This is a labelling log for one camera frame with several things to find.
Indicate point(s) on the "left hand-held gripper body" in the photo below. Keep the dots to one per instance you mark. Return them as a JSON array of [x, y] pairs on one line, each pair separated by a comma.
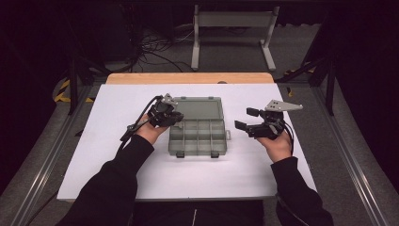
[[161, 113]]

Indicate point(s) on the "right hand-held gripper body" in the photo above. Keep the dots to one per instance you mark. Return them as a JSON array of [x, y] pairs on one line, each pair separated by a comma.
[[269, 128]]

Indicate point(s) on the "grey transparent compartment box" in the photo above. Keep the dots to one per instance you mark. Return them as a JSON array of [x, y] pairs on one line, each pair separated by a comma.
[[200, 138]]

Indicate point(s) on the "person's right hand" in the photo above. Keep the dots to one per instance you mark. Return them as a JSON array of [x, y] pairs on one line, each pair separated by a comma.
[[279, 147]]

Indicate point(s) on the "person's left hand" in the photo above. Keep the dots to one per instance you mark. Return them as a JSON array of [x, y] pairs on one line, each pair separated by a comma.
[[150, 132]]

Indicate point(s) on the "wooden table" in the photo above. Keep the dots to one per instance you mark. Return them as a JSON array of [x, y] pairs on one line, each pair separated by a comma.
[[188, 78]]

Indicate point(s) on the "white board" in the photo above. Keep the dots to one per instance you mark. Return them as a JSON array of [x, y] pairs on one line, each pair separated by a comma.
[[219, 179]]

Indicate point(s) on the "white metal stand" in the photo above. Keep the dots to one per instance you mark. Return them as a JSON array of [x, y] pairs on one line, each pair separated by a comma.
[[233, 19]]

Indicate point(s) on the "black metal frame stand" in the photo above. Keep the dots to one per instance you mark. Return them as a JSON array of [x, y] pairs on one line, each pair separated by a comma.
[[329, 84], [73, 84]]

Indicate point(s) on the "aluminium rail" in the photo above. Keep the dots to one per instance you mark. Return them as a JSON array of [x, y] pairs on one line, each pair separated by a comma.
[[47, 160], [351, 160]]

